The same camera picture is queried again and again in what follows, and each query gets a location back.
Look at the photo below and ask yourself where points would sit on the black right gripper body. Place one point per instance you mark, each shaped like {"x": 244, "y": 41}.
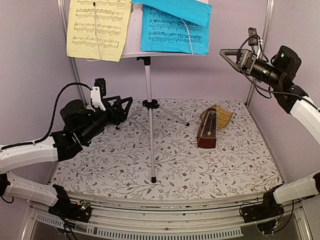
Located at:
{"x": 249, "y": 63}

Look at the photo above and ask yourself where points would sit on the aluminium front rail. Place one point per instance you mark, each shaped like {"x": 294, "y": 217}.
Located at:
{"x": 200, "y": 219}

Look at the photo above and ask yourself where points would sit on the aluminium frame post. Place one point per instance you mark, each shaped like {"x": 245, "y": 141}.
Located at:
{"x": 260, "y": 57}
{"x": 72, "y": 62}

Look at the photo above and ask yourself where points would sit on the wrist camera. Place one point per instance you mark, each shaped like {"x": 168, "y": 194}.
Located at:
{"x": 101, "y": 83}
{"x": 253, "y": 38}

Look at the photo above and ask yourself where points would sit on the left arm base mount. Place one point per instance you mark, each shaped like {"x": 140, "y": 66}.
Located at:
{"x": 80, "y": 211}

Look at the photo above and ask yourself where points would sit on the left aluminium frame post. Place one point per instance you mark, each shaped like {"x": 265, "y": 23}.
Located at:
{"x": 72, "y": 62}

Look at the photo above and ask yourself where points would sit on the right aluminium frame post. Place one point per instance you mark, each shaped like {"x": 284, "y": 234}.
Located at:
{"x": 260, "y": 57}

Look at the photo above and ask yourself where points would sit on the floral table cloth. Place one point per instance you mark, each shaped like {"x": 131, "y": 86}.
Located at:
{"x": 119, "y": 163}

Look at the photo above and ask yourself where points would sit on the woven bamboo tray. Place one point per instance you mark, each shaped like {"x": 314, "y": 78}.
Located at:
{"x": 223, "y": 117}

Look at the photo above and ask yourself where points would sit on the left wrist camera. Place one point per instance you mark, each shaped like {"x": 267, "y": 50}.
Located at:
{"x": 101, "y": 83}

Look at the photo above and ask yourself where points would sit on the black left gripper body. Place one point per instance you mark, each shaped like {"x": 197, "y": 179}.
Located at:
{"x": 114, "y": 119}

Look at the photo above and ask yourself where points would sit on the dark red wooden metronome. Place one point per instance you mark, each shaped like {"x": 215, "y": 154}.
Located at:
{"x": 206, "y": 135}

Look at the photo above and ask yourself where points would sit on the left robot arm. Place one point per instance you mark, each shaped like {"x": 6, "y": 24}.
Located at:
{"x": 81, "y": 125}

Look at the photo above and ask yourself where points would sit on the white tripod music stand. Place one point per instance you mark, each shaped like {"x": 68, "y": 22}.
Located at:
{"x": 132, "y": 49}

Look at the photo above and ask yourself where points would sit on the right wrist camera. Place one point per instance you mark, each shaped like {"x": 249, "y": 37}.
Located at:
{"x": 253, "y": 38}

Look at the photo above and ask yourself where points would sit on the white blue sheet music booklet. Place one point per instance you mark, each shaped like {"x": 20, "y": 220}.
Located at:
{"x": 175, "y": 26}

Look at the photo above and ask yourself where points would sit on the yellow sheet music page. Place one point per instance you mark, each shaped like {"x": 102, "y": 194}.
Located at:
{"x": 97, "y": 29}

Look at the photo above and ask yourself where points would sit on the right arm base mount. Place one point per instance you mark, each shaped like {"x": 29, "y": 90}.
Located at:
{"x": 267, "y": 215}

